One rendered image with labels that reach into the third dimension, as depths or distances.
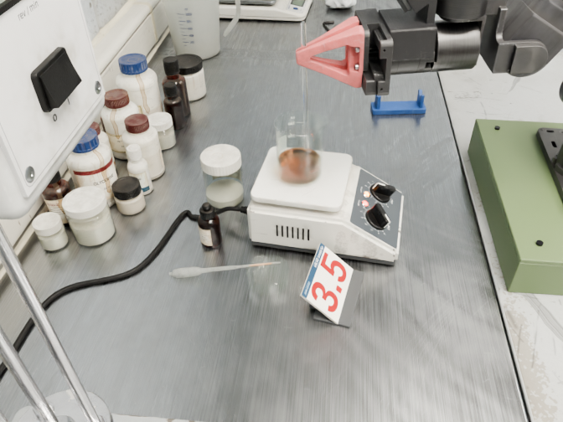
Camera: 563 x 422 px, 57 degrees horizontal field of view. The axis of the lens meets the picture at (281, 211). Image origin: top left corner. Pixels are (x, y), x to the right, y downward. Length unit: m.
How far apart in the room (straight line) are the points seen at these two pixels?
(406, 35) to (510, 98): 0.55
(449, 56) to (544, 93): 0.56
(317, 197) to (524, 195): 0.28
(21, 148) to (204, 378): 0.46
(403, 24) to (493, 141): 0.31
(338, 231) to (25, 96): 0.53
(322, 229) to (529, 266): 0.25
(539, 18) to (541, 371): 0.38
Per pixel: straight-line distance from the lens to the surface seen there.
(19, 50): 0.18
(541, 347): 0.68
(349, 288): 0.67
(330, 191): 0.67
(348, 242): 0.68
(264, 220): 0.68
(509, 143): 0.87
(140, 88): 0.95
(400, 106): 1.03
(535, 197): 0.77
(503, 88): 1.16
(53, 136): 0.19
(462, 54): 0.64
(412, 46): 0.61
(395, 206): 0.74
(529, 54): 0.65
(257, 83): 1.12
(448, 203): 0.82
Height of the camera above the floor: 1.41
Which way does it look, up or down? 41 degrees down
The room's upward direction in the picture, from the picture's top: 2 degrees counter-clockwise
